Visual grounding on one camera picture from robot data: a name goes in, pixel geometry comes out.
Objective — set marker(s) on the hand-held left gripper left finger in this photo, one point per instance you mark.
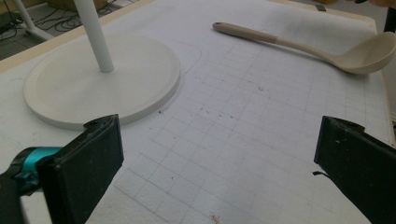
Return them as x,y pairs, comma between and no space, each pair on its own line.
84,168

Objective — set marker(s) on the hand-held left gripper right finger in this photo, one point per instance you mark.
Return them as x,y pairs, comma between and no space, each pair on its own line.
358,165

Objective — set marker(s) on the white rack stand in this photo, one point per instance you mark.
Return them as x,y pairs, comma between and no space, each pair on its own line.
124,93

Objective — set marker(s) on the beige ladle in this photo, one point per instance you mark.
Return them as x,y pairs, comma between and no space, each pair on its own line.
367,56

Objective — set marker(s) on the white grid mat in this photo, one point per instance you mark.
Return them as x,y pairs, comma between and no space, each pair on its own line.
233,140

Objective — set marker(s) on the white floor stand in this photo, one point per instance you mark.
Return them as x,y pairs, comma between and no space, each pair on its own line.
29,21

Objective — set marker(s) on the grey metal clip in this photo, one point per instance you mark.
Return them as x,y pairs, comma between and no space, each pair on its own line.
320,7

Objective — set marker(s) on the large cardboard box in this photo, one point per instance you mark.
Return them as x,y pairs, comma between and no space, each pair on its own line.
62,3

